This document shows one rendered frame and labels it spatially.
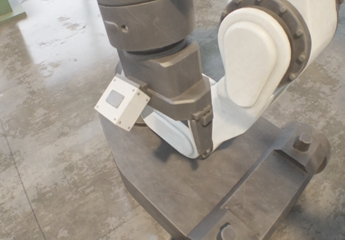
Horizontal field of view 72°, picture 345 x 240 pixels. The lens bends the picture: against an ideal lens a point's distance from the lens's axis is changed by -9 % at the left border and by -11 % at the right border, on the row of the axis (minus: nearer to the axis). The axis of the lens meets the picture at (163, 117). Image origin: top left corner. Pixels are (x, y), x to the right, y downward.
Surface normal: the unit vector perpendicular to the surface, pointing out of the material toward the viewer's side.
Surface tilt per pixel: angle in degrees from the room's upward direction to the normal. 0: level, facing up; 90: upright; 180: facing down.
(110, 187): 0
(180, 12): 79
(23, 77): 0
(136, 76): 90
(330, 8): 66
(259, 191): 0
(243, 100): 90
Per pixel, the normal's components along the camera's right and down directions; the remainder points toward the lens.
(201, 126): 0.67, 0.40
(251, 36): -0.72, 0.55
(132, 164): -0.04, -0.65
